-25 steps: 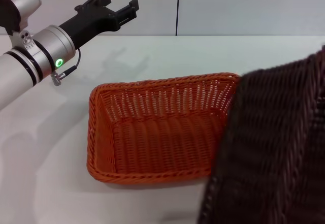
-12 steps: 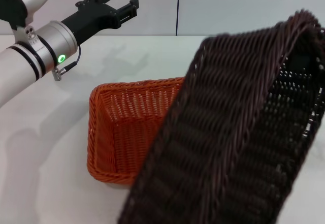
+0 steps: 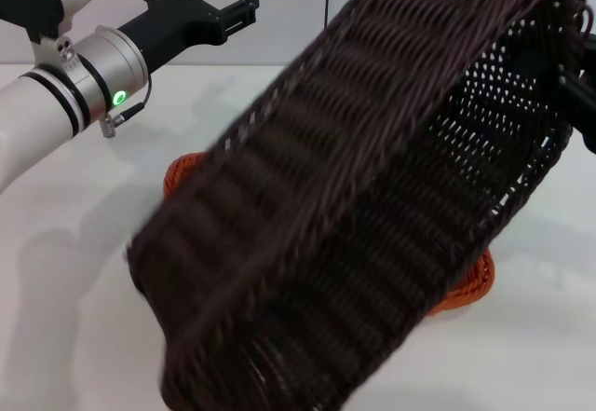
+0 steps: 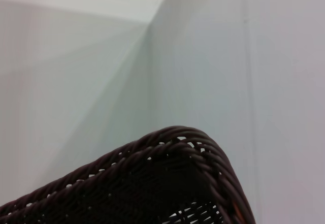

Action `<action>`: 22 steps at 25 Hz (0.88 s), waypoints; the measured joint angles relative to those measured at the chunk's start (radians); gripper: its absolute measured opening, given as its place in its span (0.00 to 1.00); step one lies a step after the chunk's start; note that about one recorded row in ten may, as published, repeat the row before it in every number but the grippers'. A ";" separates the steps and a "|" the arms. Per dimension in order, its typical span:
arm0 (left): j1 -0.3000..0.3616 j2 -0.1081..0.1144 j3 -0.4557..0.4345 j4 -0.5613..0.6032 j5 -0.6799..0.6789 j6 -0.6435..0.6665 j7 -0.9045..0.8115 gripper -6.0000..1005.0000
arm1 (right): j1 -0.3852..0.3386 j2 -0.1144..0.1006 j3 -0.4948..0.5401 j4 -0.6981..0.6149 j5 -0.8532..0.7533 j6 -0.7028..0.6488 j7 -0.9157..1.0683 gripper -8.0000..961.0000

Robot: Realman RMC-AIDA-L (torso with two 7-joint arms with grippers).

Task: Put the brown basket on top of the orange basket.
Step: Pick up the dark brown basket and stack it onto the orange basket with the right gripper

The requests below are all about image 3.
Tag dark brown woven basket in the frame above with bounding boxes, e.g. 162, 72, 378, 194
126, 0, 590, 411

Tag orange woven plastic basket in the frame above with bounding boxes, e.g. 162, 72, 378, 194
162, 152, 495, 317

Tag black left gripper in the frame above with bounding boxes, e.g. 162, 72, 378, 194
115, 0, 260, 75

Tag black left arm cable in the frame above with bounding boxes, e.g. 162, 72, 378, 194
100, 79, 153, 140

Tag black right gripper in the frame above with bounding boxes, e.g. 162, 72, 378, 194
557, 64, 596, 156

